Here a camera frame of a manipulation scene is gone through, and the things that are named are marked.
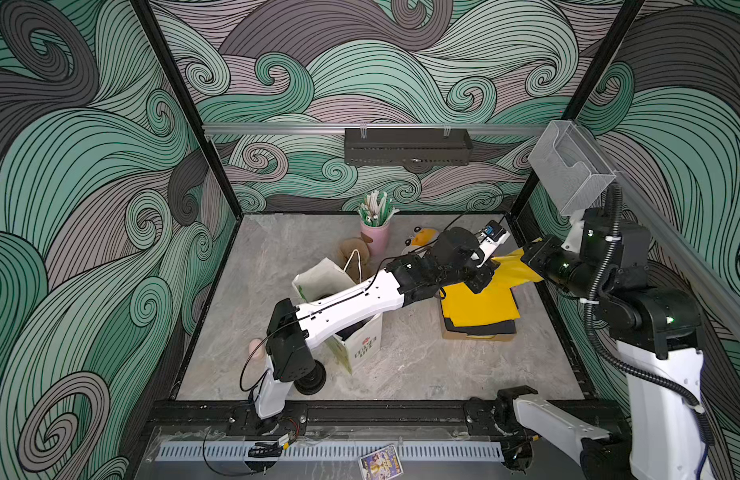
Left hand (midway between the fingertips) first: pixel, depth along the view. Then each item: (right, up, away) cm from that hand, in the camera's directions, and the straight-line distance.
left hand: (499, 260), depth 65 cm
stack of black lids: (-44, -34, +12) cm, 57 cm away
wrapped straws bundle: (-26, +15, +36) cm, 47 cm away
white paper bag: (-41, -6, +12) cm, 43 cm away
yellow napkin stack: (0, -16, +24) cm, 29 cm away
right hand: (+2, +4, -7) cm, 8 cm away
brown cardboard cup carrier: (-34, -1, +37) cm, 50 cm away
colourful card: (-26, -46, +1) cm, 53 cm away
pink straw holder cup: (-25, +6, +37) cm, 45 cm away
